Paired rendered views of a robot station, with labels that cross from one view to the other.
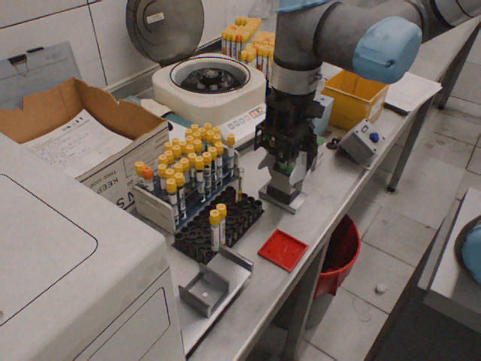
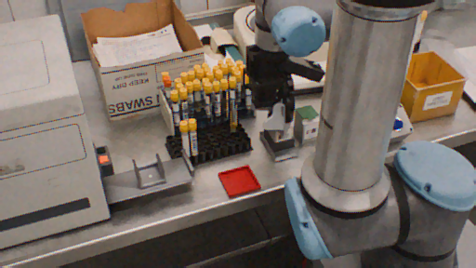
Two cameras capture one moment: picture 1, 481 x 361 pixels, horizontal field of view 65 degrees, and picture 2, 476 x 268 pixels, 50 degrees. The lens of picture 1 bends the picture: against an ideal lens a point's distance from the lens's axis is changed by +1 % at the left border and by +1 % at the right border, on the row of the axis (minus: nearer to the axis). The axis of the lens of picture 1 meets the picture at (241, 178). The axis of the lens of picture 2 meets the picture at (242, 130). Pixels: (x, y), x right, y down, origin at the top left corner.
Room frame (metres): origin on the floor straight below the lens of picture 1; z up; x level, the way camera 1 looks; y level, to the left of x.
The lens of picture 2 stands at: (-0.18, -0.51, 1.63)
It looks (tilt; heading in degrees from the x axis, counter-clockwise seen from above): 40 degrees down; 35
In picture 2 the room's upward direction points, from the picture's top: straight up
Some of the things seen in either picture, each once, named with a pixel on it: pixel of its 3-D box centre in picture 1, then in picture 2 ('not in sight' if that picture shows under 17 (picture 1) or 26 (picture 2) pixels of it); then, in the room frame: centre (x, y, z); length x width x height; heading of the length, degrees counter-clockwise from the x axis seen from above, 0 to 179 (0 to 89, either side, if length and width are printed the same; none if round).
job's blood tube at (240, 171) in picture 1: (239, 189); (233, 121); (0.52, 0.00, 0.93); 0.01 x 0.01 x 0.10; 57
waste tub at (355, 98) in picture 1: (352, 101); (421, 87); (0.89, -0.28, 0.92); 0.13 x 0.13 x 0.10; 53
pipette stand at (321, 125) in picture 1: (313, 122); not in sight; (0.77, -0.17, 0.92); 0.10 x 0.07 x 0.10; 148
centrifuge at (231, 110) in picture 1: (215, 98); (284, 44); (0.85, 0.07, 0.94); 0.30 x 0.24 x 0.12; 47
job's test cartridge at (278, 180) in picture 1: (285, 180); (279, 129); (0.56, -0.09, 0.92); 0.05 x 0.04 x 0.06; 55
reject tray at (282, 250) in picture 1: (283, 250); (239, 180); (0.42, -0.08, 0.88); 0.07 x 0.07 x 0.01; 56
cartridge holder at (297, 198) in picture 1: (283, 191); (278, 140); (0.56, -0.09, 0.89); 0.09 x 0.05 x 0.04; 55
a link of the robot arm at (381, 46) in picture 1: (373, 40); (303, 21); (0.49, -0.16, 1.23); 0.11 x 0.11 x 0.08; 47
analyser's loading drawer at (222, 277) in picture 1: (195, 304); (138, 178); (0.28, 0.06, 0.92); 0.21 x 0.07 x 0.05; 146
